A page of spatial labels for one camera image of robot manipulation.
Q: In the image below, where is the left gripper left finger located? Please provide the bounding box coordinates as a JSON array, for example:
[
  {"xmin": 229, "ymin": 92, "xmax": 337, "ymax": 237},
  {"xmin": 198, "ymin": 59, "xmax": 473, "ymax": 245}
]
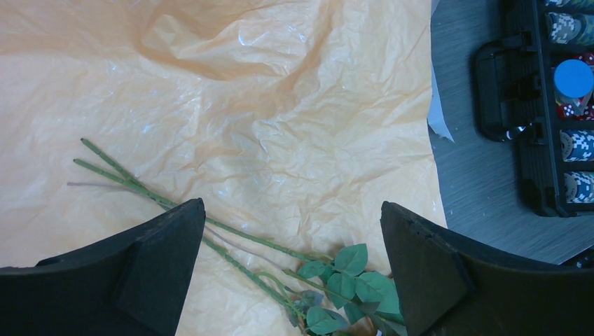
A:
[{"xmin": 1, "ymin": 199, "xmax": 205, "ymax": 335}]

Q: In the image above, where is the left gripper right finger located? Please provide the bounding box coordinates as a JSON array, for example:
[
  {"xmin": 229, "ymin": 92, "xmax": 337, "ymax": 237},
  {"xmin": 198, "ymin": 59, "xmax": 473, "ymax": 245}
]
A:
[{"xmin": 380, "ymin": 202, "xmax": 593, "ymax": 335}]

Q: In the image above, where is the orange flower bouquet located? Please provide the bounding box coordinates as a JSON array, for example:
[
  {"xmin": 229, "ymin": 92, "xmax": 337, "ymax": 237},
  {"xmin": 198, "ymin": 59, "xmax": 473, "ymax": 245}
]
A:
[{"xmin": 74, "ymin": 139, "xmax": 406, "ymax": 335}]

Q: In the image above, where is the cream printed ribbon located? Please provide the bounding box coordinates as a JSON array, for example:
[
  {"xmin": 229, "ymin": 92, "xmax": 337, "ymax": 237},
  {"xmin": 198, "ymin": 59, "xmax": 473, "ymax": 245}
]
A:
[{"xmin": 427, "ymin": 0, "xmax": 455, "ymax": 144}]

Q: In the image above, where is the orange yellow wrapping paper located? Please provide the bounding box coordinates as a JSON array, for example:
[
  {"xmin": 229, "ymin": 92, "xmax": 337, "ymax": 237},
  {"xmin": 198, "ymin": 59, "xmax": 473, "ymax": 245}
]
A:
[{"xmin": 0, "ymin": 0, "xmax": 448, "ymax": 336}]

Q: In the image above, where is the black poker chip case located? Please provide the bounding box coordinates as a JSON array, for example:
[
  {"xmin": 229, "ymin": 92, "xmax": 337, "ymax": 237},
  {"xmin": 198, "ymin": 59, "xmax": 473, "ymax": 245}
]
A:
[{"xmin": 473, "ymin": 1, "xmax": 593, "ymax": 217}]

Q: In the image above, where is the blue round chip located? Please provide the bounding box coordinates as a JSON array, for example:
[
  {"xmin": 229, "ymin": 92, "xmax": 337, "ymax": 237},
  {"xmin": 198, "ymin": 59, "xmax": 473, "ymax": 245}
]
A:
[{"xmin": 553, "ymin": 59, "xmax": 593, "ymax": 99}]

